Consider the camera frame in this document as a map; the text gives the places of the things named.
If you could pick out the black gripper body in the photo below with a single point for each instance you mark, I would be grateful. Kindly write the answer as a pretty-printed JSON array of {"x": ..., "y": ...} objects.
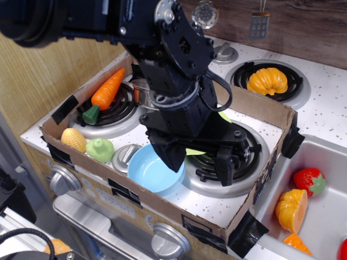
[{"x": 195, "y": 127}]

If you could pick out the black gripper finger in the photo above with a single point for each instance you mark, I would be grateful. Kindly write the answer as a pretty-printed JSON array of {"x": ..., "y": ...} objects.
[
  {"x": 229, "y": 159},
  {"x": 168, "y": 149}
]

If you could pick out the orange toy carrot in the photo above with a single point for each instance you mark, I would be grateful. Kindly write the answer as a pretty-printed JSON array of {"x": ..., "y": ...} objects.
[{"x": 103, "y": 97}]

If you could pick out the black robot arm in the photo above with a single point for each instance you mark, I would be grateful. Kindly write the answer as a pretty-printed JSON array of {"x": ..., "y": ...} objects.
[{"x": 173, "y": 55}]

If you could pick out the green plastic plate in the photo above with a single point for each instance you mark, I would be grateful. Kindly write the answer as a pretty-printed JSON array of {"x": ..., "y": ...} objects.
[{"x": 191, "y": 152}]

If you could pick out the light blue plastic bowl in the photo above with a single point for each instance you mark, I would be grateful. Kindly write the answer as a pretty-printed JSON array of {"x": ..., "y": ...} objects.
[{"x": 147, "y": 169}]

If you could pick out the front right black burner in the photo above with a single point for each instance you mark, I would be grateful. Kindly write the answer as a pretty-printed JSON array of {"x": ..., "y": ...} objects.
[{"x": 201, "y": 176}]

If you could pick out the black burner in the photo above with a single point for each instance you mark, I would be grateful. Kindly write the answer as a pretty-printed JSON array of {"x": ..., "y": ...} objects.
[
  {"x": 298, "y": 92},
  {"x": 120, "y": 118},
  {"x": 201, "y": 176}
]

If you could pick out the silver knob near bowl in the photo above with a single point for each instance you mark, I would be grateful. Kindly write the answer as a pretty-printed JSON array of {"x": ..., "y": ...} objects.
[{"x": 122, "y": 157}]

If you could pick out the silver metal pot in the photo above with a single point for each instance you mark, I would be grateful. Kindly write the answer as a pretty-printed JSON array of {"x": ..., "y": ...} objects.
[{"x": 143, "y": 95}]

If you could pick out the front left black burner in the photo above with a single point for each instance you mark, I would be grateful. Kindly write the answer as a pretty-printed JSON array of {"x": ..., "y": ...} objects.
[{"x": 120, "y": 118}]

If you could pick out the back right black burner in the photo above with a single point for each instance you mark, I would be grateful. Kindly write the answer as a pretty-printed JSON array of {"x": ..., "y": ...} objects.
[{"x": 298, "y": 92}]

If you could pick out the light green toy pepper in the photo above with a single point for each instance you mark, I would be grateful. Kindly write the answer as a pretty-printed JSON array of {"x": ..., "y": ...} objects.
[{"x": 102, "y": 150}]

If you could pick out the silver back stove knob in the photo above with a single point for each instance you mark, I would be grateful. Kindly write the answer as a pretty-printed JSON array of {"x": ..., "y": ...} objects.
[{"x": 225, "y": 54}]

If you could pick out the orange pumpkin half in sink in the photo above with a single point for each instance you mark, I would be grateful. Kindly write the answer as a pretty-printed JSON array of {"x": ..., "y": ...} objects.
[{"x": 291, "y": 209}]

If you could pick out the orange toy pumpkin on burner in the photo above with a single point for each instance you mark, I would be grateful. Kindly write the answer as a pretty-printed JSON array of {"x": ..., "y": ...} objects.
[{"x": 268, "y": 81}]

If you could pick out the red toy strawberry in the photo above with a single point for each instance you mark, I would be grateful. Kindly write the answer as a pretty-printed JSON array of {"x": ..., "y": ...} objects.
[{"x": 311, "y": 180}]

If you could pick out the silver right oven knob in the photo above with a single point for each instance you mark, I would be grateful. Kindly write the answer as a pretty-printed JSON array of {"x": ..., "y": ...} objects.
[{"x": 168, "y": 243}]

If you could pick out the silver oven knob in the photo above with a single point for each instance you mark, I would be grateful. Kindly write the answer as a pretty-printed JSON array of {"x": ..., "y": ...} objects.
[
  {"x": 63, "y": 181},
  {"x": 168, "y": 243}
]

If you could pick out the yellow toy corn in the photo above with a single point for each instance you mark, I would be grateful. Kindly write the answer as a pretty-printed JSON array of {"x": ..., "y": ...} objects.
[{"x": 73, "y": 138}]

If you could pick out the cardboard fence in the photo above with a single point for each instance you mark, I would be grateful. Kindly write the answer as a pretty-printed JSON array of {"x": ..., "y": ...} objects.
[{"x": 204, "y": 210}]

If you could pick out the orange toy slice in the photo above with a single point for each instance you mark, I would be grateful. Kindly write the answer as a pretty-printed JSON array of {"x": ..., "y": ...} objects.
[{"x": 296, "y": 242}]

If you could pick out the hanging silver strainer ladle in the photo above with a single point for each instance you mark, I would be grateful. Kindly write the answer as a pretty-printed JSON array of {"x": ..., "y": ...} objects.
[{"x": 205, "y": 14}]

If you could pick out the silver oven door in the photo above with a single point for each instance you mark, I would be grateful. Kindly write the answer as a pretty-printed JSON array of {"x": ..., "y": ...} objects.
[{"x": 115, "y": 237}]

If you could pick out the silver left oven knob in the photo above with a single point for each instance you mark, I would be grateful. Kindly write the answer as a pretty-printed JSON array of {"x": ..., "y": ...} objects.
[{"x": 63, "y": 181}]

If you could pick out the grey sink basin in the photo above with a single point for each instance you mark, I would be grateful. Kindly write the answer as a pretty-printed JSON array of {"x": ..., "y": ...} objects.
[{"x": 324, "y": 225}]

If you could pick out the hanging silver spatula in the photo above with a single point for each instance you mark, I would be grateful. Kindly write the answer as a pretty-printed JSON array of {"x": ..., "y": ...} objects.
[{"x": 259, "y": 23}]

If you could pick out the orange toy lower left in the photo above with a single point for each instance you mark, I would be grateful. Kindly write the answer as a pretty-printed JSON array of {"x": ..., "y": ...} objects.
[{"x": 60, "y": 247}]

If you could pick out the red toy at edge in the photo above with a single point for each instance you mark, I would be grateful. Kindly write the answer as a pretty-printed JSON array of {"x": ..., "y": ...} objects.
[{"x": 342, "y": 251}]

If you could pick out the black device left edge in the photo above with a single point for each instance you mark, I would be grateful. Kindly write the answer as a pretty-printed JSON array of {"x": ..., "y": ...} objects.
[{"x": 13, "y": 197}]

